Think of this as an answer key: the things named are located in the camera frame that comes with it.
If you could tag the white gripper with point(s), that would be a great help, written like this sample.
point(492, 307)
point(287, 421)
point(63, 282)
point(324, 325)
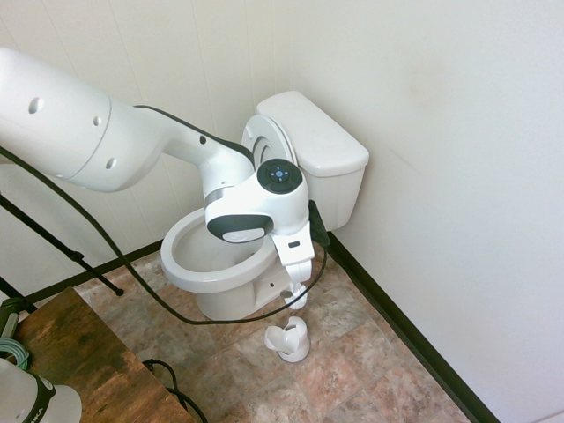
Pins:
point(296, 253)

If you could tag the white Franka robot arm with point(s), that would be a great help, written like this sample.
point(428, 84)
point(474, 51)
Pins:
point(88, 132)

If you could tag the white toilet brush holder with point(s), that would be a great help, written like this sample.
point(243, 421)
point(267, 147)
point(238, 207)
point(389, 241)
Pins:
point(294, 352)

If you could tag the white toilet tank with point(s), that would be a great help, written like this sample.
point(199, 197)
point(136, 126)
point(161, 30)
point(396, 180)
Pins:
point(339, 198)

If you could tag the white toilet tank lid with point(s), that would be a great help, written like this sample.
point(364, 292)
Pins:
point(317, 136)

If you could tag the white toilet seat and cover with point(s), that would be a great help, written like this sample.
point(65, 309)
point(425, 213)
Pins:
point(264, 132)

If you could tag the dark wooden table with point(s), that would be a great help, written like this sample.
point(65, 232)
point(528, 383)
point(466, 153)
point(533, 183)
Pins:
point(101, 365)

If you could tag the black wall baseboard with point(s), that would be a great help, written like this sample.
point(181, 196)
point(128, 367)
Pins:
point(132, 256)
point(410, 326)

